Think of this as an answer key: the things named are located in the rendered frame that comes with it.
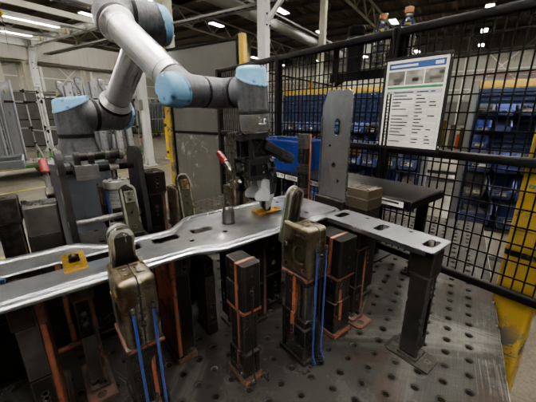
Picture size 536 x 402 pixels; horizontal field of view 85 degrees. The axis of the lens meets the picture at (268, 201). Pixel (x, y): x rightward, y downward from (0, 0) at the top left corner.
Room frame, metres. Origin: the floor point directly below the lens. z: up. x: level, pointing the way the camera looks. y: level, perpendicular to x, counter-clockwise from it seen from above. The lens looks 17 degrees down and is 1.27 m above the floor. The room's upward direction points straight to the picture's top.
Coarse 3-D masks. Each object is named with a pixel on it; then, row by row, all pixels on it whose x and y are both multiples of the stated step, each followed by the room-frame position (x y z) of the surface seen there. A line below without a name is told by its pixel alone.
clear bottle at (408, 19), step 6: (408, 6) 1.18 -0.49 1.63; (414, 6) 1.18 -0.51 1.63; (408, 12) 1.18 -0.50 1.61; (408, 18) 1.17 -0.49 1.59; (414, 18) 1.18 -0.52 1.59; (402, 24) 1.18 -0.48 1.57; (414, 36) 1.17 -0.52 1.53; (414, 42) 1.17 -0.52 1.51; (408, 48) 1.16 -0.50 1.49; (408, 54) 1.16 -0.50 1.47
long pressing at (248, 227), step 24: (192, 216) 0.75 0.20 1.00; (216, 216) 0.76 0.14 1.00; (240, 216) 0.76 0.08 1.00; (264, 216) 0.76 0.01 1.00; (312, 216) 0.76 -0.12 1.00; (144, 240) 0.60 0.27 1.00; (216, 240) 0.60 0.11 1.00; (240, 240) 0.61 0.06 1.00; (0, 264) 0.49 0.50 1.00; (24, 264) 0.49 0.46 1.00; (48, 264) 0.49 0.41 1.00; (96, 264) 0.49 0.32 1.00; (0, 288) 0.42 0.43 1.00; (24, 288) 0.42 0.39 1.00; (48, 288) 0.42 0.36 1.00; (72, 288) 0.42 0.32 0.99; (0, 312) 0.37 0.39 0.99
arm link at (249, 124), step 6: (258, 114) 0.80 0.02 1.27; (264, 114) 0.74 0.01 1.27; (240, 120) 0.75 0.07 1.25; (246, 120) 0.74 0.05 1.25; (252, 120) 0.73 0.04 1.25; (258, 120) 0.73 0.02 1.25; (264, 120) 0.73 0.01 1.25; (240, 126) 0.76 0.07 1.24; (246, 126) 0.74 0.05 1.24; (252, 126) 0.73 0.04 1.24; (258, 126) 0.73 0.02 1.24; (264, 126) 0.74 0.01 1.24; (246, 132) 0.75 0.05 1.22; (252, 132) 0.74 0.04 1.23; (258, 132) 0.74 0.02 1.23
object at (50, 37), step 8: (72, 0) 6.32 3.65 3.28; (80, 0) 6.45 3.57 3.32; (88, 0) 6.57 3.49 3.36; (24, 16) 7.30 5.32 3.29; (32, 16) 7.42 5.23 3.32; (64, 24) 7.97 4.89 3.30; (80, 24) 8.60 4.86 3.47; (88, 24) 8.40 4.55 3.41; (32, 32) 8.72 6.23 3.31; (48, 32) 9.44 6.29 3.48; (56, 32) 9.33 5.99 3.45; (72, 32) 8.85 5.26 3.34; (80, 32) 8.59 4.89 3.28; (0, 40) 9.76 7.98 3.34; (8, 40) 9.93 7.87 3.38; (16, 40) 10.10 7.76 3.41; (24, 40) 10.28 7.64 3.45; (32, 40) 10.20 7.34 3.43; (48, 40) 9.49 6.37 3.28; (56, 40) 9.47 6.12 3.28
